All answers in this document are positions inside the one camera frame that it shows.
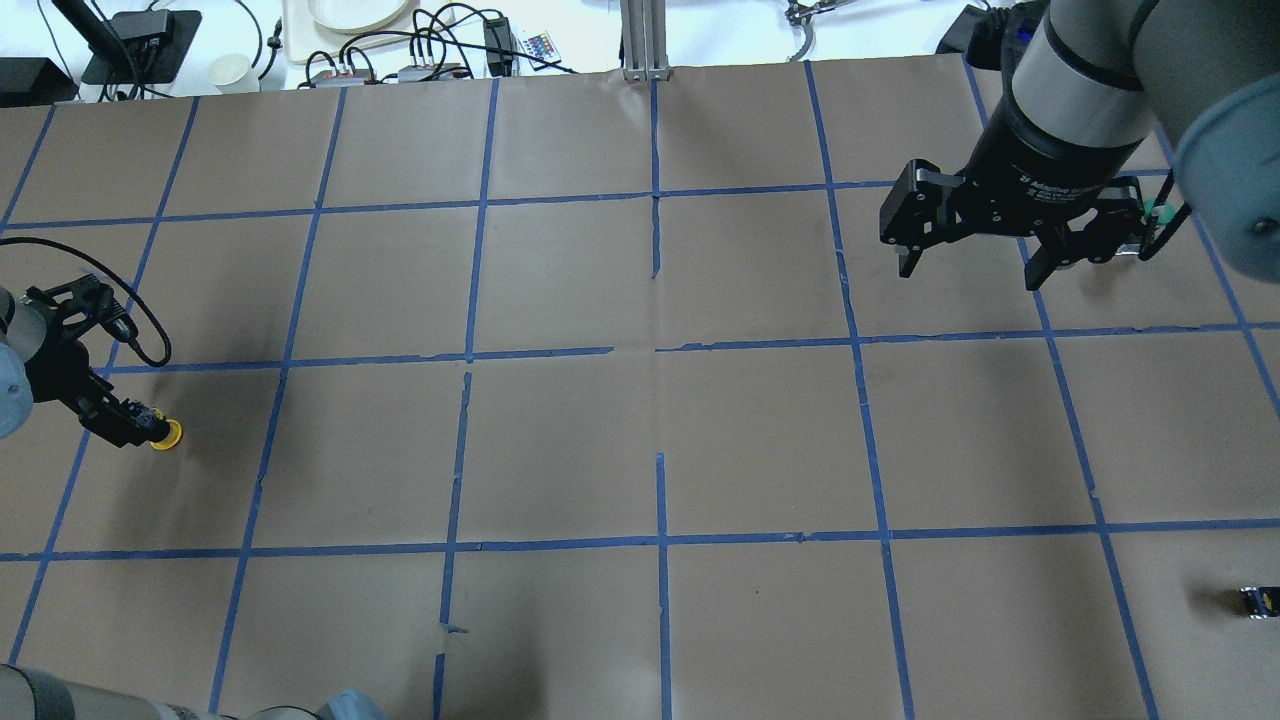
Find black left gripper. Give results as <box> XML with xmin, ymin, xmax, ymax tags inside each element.
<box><xmin>26</xmin><ymin>340</ymin><xmax>156</xmax><ymax>447</ymax></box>

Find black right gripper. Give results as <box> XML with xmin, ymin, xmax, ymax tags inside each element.
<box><xmin>879</xmin><ymin>110</ymin><xmax>1146</xmax><ymax>291</ymax></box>

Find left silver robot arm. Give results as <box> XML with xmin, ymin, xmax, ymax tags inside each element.
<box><xmin>1</xmin><ymin>275</ymin><xmax>174</xmax><ymax>447</ymax></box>

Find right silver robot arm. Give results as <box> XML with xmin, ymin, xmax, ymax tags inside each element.
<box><xmin>879</xmin><ymin>1</ymin><xmax>1279</xmax><ymax>291</ymax></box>

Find red push button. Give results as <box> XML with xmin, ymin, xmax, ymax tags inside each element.
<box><xmin>1238</xmin><ymin>585</ymin><xmax>1280</xmax><ymax>620</ymax></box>

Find black power adapter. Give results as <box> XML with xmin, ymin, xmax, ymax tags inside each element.
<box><xmin>934</xmin><ymin>6</ymin><xmax>1012</xmax><ymax>60</ymax></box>

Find white paper cup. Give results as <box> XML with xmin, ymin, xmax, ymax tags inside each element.
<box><xmin>207</xmin><ymin>53</ymin><xmax>260</xmax><ymax>95</ymax></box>

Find beige tray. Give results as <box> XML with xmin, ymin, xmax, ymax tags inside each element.
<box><xmin>282</xmin><ymin>1</ymin><xmax>454</xmax><ymax>67</ymax></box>

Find beige plate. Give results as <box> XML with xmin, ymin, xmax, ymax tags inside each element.
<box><xmin>306</xmin><ymin>0</ymin><xmax>413</xmax><ymax>35</ymax></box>

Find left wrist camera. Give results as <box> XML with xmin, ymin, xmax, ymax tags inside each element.
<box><xmin>23</xmin><ymin>275</ymin><xmax>138</xmax><ymax>348</ymax></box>

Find black camera stand base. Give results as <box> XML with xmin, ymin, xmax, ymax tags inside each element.
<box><xmin>76</xmin><ymin>10</ymin><xmax>204</xmax><ymax>86</ymax></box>

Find aluminium frame post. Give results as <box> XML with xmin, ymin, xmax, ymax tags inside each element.
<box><xmin>618</xmin><ymin>0</ymin><xmax>671</xmax><ymax>82</ymax></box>

